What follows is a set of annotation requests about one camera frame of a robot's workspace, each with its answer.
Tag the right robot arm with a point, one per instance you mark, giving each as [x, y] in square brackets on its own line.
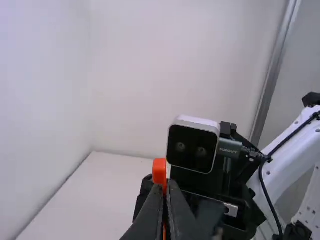
[295, 160]

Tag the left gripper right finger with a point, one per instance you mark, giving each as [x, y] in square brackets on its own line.
[180, 215]

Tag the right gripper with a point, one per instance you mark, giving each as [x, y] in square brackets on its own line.
[232, 180]

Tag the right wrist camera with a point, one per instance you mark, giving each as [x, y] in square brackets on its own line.
[191, 147]

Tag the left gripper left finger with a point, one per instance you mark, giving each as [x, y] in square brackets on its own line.
[150, 215]

